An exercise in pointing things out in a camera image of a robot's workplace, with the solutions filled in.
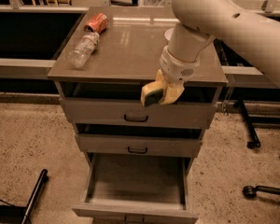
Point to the grey drawer cabinet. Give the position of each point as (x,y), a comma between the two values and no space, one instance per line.
(129,52)

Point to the black stand leg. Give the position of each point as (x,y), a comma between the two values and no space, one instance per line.
(253,141)

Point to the black middle drawer handle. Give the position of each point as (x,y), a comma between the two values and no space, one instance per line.
(137,150)

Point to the yellow green sponge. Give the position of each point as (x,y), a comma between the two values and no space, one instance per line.
(151,93)

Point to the black bar on floor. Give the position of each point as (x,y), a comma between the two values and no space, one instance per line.
(40,183)

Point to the white bowl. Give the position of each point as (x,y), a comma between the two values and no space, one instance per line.
(168,34)

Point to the grey middle drawer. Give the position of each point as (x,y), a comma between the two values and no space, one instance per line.
(114,139)

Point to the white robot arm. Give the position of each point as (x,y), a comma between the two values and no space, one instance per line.
(252,36)

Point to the clear plastic bottle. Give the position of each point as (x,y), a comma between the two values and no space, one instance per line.
(83,49)

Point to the grey top drawer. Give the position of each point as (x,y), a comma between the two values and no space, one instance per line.
(107,103)

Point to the grey bottom drawer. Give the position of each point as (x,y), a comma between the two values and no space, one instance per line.
(137,189)

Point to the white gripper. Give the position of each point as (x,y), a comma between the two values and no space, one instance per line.
(176,68)

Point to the black top drawer handle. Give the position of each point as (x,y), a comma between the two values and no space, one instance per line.
(135,119)

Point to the black caster leg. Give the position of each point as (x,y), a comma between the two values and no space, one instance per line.
(251,192)

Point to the grey drawer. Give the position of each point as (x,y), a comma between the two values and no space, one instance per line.
(114,139)
(137,189)
(107,103)

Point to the black drawer handle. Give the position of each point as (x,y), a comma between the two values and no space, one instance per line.
(135,119)
(137,150)

